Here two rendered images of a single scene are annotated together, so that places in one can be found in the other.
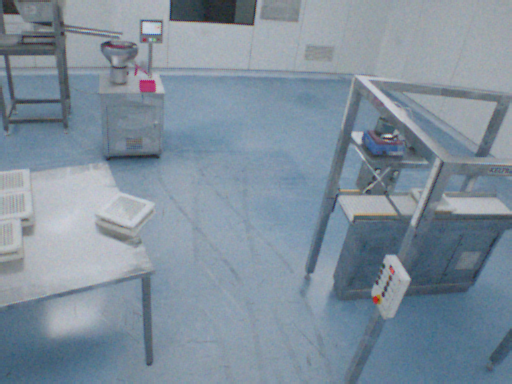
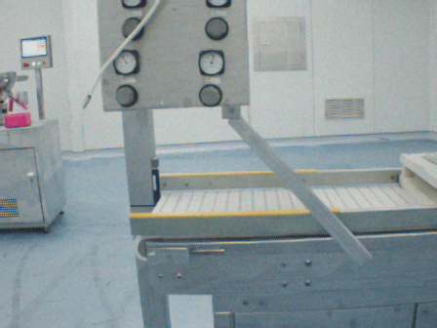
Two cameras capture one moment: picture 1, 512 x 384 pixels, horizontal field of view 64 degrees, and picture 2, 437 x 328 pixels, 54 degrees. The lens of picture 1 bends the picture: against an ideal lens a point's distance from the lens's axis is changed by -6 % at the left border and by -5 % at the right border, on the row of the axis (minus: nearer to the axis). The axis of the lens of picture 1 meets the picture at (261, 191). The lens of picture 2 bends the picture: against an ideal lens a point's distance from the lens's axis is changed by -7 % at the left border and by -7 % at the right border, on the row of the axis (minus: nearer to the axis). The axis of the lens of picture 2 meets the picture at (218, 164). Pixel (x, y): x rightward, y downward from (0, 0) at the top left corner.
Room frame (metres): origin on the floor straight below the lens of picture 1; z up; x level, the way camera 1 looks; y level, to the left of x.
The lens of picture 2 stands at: (1.58, -0.97, 1.09)
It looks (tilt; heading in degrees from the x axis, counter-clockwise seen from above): 12 degrees down; 19
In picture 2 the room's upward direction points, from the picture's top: 3 degrees counter-clockwise
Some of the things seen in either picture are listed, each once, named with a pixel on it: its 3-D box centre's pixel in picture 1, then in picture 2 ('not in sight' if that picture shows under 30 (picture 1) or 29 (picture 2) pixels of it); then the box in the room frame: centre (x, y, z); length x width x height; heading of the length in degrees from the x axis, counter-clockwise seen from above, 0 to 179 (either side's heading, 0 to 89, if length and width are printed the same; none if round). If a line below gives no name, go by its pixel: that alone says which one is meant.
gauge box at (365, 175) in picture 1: (378, 176); (176, 41); (2.25, -0.68, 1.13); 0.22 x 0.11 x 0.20; 105
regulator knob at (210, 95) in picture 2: not in sight; (210, 93); (2.20, -0.75, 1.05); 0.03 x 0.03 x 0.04; 15
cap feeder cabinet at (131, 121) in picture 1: (131, 117); (15, 175); (4.06, 1.49, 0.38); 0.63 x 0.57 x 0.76; 113
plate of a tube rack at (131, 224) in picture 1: (125, 209); not in sight; (1.85, 0.73, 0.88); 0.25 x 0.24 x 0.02; 168
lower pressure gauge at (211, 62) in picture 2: not in sight; (212, 62); (2.21, -0.75, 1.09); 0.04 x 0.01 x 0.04; 105
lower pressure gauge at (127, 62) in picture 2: not in sight; (126, 61); (2.17, -0.63, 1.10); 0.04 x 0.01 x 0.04; 105
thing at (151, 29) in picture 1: (150, 49); (37, 78); (4.27, 1.35, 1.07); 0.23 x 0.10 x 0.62; 113
